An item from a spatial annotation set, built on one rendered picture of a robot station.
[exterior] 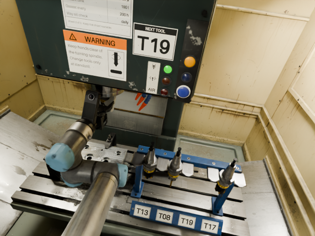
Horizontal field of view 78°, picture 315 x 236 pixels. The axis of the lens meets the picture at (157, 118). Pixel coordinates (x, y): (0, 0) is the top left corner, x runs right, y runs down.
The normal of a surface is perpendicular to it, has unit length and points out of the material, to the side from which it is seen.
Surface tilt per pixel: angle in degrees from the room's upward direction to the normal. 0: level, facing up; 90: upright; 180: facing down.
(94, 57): 90
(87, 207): 22
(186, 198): 0
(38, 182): 0
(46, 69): 90
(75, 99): 90
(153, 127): 90
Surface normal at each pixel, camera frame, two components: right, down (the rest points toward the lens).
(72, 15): -0.16, 0.58
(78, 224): 0.00, -0.96
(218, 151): 0.11, -0.79
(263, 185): -0.30, -0.80
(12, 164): 0.50, -0.65
